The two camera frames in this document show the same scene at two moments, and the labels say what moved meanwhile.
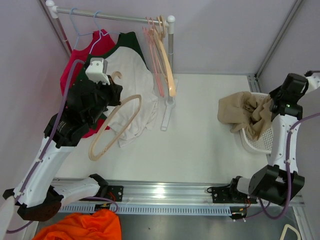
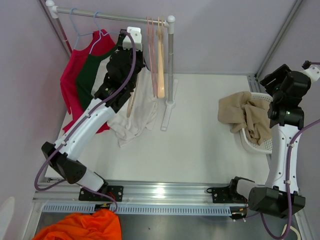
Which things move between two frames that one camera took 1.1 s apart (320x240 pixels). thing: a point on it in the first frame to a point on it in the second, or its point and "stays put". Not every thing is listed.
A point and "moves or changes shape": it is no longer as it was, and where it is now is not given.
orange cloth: (103, 224) stays put
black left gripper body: (106, 95) to (139, 63)
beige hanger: (158, 34) to (160, 60)
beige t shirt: (242, 110) moves or changes shape
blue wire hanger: (78, 33) stays put
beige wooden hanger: (107, 120) to (131, 102)
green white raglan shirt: (122, 58) stays put
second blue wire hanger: (100, 32) stays put
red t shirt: (101, 40) stays put
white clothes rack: (53, 11) stays put
